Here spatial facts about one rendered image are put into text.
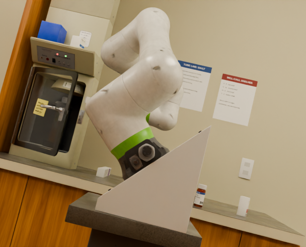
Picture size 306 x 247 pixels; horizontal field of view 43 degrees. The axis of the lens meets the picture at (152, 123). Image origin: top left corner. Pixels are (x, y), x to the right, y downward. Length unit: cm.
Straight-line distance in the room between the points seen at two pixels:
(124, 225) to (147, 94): 33
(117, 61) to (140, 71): 41
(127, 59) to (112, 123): 43
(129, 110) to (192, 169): 23
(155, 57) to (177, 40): 141
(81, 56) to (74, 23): 22
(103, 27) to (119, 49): 63
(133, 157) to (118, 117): 12
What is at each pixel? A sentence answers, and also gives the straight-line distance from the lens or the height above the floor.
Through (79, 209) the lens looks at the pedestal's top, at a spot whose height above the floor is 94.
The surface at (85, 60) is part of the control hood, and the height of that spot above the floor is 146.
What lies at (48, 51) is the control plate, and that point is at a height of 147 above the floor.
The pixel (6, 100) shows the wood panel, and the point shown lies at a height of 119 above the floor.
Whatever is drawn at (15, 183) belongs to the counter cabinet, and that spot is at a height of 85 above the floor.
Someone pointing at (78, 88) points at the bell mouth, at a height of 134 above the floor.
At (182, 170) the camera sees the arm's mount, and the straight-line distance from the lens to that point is 93.
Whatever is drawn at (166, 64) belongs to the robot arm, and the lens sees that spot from 99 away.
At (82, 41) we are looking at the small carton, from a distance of 195.
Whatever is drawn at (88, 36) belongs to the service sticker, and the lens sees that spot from 202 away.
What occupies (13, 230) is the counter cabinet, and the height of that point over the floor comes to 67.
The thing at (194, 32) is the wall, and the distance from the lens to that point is 243.
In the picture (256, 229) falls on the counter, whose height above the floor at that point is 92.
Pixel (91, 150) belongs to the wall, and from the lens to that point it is 236.
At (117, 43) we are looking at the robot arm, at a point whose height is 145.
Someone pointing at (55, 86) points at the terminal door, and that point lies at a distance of 190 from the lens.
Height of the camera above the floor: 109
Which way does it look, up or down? 5 degrees up
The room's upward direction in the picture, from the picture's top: 14 degrees clockwise
